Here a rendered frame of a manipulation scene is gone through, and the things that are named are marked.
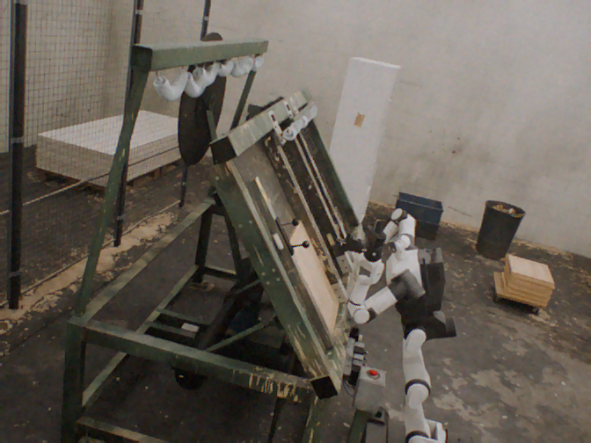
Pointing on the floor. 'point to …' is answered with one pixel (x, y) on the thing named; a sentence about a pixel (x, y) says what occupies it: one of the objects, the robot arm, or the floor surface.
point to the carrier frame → (168, 352)
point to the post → (357, 426)
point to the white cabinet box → (362, 126)
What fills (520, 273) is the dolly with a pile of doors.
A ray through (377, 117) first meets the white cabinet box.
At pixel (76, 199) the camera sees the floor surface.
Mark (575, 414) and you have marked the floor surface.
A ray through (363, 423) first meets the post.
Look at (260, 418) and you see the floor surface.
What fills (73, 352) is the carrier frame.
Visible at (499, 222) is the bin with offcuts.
